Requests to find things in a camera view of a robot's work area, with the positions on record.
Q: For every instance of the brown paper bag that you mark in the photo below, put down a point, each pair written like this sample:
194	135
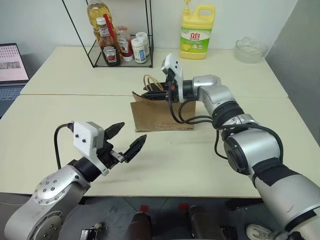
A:
160	117

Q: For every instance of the grey laptop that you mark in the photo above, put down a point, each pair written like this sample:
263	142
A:
11	62

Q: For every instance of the red squeeze sauce bottle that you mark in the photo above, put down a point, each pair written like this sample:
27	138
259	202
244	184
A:
125	46

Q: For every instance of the black device on floor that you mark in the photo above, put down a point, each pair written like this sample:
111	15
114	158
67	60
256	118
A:
93	232

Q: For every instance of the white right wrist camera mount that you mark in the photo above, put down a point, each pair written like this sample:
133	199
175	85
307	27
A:
175	66

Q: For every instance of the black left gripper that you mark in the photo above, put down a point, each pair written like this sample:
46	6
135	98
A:
107	157

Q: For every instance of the dark rounded shape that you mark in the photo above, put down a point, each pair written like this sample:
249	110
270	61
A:
202	222
141	226

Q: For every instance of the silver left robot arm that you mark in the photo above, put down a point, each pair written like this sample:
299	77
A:
50	197

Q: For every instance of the glass ketchup bottle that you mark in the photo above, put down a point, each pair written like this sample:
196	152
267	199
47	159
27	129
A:
110	51

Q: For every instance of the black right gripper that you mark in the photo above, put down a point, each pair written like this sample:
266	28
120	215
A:
172	93

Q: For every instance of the white shoe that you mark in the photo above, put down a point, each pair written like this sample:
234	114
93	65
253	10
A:
258	232

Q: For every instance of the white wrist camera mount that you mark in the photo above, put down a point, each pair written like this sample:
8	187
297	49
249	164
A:
175	66
86	136

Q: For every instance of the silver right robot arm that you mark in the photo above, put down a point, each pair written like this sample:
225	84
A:
255	150

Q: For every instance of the cooking oil bottle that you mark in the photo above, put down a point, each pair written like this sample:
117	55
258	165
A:
96	12

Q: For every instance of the clear glass bowl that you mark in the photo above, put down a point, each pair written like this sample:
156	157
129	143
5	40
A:
250	51

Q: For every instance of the white spice jar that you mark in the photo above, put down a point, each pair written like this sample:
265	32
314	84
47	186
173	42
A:
143	37
140	51

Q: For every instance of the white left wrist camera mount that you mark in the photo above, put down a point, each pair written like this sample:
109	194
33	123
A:
86	136

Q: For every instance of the yellow detergent bottle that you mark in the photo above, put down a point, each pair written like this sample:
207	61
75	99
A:
195	40

